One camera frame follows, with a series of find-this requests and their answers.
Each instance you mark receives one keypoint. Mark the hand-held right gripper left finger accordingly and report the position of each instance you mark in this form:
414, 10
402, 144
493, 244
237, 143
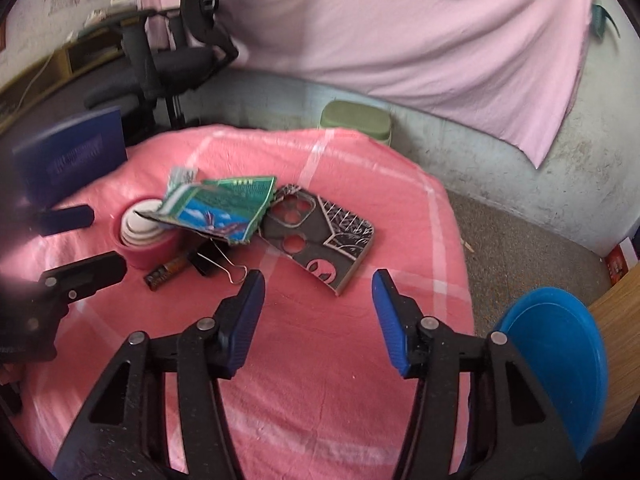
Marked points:
247, 320

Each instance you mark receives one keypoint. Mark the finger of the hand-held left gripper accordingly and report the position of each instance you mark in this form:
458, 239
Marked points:
85, 272
65, 220

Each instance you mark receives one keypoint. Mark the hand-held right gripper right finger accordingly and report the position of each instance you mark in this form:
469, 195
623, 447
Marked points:
392, 325

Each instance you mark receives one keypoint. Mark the pink tape roll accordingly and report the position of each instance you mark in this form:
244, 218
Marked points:
150, 255

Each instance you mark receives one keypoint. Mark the black binder clip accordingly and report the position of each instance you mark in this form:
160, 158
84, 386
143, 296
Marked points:
207, 262

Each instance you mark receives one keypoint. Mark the white round dish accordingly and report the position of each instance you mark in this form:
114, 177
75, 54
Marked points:
140, 227

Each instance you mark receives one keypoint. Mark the black orange battery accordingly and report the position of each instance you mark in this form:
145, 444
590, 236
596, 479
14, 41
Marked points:
165, 275

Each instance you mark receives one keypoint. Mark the black patterned phone case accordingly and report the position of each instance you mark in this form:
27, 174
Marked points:
345, 255

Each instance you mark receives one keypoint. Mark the torn green packet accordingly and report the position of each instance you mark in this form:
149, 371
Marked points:
220, 205

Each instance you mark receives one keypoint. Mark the small silver green packet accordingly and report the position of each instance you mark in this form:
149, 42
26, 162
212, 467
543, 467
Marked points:
182, 177

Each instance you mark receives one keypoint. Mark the blue plastic basin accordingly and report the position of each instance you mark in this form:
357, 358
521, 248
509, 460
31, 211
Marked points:
555, 360

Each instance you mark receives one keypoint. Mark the blue cardboard box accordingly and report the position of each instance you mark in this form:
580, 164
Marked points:
70, 155

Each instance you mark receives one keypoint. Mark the pink checked tablecloth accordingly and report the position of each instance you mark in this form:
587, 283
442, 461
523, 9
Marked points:
325, 385

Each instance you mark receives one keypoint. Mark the wooden desk with shelves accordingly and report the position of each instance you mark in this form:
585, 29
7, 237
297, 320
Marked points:
30, 85

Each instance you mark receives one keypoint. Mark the black office chair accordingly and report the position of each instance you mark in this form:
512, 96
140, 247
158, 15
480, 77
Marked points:
165, 65

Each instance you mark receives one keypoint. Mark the green plastic stool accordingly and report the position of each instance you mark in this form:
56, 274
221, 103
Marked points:
355, 117

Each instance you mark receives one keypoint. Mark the stack of books and papers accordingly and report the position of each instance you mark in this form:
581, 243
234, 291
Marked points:
112, 7

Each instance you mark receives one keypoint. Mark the wooden board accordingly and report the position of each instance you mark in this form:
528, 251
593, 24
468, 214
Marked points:
622, 340

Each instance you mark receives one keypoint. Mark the red cardboard box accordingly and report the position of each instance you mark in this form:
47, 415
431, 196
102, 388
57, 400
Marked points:
620, 262

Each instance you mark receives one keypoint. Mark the pink hanging sheet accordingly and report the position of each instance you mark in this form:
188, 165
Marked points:
400, 35

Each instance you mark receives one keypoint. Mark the green hanging pouch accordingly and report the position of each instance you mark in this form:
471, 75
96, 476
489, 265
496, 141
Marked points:
602, 20

